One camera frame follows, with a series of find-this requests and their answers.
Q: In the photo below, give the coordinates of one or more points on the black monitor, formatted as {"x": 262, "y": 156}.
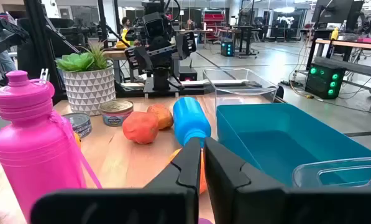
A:
{"x": 334, "y": 11}

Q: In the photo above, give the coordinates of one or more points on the succulent in patterned white pot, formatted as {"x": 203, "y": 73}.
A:
{"x": 89, "y": 90}

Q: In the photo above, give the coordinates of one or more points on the dark magenta plastic bottle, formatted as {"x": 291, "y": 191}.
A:
{"x": 205, "y": 221}

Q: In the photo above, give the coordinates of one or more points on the clear plastic container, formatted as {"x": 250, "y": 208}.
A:
{"x": 337, "y": 172}
{"x": 238, "y": 82}

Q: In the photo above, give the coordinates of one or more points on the bright pink plastic bottle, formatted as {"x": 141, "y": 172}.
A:
{"x": 33, "y": 149}

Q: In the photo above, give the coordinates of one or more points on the wooden desk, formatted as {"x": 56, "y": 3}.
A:
{"x": 350, "y": 45}

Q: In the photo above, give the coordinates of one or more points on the yellow bottle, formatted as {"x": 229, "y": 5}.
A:
{"x": 335, "y": 33}

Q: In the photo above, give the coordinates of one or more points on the black computer tower teal lights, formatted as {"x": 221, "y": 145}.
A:
{"x": 227, "y": 48}

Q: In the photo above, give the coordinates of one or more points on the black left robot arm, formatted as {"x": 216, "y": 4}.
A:
{"x": 162, "y": 77}

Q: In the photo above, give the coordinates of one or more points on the dark blue label tuna can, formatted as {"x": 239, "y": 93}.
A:
{"x": 79, "y": 123}

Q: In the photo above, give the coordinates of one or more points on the yellow plastic object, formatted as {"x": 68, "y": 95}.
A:
{"x": 122, "y": 40}

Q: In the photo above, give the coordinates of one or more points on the teal plastic bin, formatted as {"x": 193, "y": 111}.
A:
{"x": 281, "y": 137}

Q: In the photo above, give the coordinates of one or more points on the wrinkled orange toy mandarin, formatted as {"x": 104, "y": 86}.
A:
{"x": 203, "y": 174}

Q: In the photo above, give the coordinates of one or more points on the person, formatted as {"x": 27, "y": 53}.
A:
{"x": 126, "y": 23}

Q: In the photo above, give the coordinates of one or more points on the black computer tower green lights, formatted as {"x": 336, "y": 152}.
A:
{"x": 324, "y": 81}

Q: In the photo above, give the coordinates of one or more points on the blue plastic bottle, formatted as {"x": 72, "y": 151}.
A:
{"x": 189, "y": 121}

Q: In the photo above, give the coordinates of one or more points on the white plastic clip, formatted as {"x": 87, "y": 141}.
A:
{"x": 44, "y": 74}

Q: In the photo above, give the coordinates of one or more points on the brown-orange toy potato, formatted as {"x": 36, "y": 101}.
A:
{"x": 162, "y": 115}

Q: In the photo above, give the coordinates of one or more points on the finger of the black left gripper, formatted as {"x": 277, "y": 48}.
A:
{"x": 135, "y": 59}
{"x": 186, "y": 43}

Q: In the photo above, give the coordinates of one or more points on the red toy fruit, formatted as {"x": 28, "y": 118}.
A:
{"x": 140, "y": 127}

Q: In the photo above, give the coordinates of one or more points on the smooth orange toy ball fruit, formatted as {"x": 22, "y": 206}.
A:
{"x": 77, "y": 140}

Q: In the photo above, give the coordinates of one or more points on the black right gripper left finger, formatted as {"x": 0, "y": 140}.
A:
{"x": 126, "y": 205}

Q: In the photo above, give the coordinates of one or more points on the gold-lid tuna can red band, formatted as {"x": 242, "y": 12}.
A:
{"x": 116, "y": 112}

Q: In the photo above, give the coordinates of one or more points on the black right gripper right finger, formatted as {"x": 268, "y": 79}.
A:
{"x": 266, "y": 205}

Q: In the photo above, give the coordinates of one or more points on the red shelf cabinet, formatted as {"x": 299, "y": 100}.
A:
{"x": 213, "y": 20}

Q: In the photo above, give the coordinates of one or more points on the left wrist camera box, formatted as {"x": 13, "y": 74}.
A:
{"x": 155, "y": 26}

